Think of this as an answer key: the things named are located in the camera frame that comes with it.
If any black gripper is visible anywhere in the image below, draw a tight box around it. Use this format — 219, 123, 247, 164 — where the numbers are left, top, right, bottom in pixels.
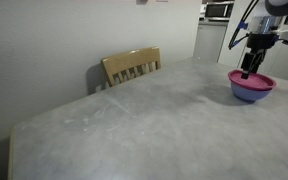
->
241, 33, 278, 79

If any pink round plastic lid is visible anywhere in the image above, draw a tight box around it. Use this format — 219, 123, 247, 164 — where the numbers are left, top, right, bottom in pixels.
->
228, 70, 276, 91

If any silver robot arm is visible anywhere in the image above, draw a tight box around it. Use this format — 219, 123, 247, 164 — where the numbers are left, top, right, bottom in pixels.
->
239, 0, 288, 79

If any blue plastic bowl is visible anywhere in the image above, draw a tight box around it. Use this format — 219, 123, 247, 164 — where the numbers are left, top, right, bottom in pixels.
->
231, 83, 270, 102

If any grey cabinet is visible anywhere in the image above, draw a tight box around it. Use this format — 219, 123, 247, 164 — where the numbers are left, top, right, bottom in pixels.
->
193, 22, 228, 63

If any microwave oven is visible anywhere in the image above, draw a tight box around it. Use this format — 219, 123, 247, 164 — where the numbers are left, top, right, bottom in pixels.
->
205, 1, 234, 21

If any wooden chair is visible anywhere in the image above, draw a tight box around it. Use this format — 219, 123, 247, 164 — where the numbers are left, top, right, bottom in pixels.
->
101, 46, 161, 87

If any black and blue cable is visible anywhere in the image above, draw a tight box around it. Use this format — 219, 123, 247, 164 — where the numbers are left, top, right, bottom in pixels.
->
228, 0, 260, 51

